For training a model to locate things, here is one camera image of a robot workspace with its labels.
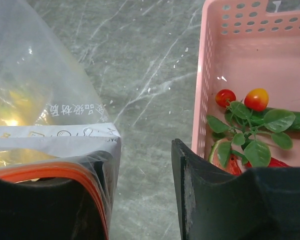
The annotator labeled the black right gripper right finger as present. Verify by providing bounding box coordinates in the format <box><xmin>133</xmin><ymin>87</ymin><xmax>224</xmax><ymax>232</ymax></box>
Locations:
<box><xmin>171</xmin><ymin>139</ymin><xmax>300</xmax><ymax>240</ymax></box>

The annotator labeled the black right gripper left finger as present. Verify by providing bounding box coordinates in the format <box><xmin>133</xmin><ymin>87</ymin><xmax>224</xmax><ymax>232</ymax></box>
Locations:
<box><xmin>0</xmin><ymin>150</ymin><xmax>115</xmax><ymax>240</ymax></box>

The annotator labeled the red chili pepper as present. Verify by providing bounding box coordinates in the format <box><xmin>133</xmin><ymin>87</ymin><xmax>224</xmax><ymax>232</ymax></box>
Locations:
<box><xmin>241</xmin><ymin>157</ymin><xmax>290</xmax><ymax>168</ymax></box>

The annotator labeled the watermelon slice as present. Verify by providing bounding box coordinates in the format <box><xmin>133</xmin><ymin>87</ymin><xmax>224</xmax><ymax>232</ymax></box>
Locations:
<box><xmin>208</xmin><ymin>139</ymin><xmax>242</xmax><ymax>176</ymax></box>

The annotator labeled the cherry tomato sprig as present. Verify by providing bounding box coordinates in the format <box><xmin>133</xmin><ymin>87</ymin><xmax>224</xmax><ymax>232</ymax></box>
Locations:
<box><xmin>207</xmin><ymin>88</ymin><xmax>296</xmax><ymax>174</ymax></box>

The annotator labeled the clear zip bag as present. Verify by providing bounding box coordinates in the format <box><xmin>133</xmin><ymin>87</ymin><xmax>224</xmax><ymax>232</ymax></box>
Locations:
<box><xmin>0</xmin><ymin>0</ymin><xmax>123</xmax><ymax>236</ymax></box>

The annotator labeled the green cucumber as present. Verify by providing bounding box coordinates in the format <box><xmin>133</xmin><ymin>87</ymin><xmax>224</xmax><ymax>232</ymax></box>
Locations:
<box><xmin>250</xmin><ymin>107</ymin><xmax>300</xmax><ymax>133</ymax></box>

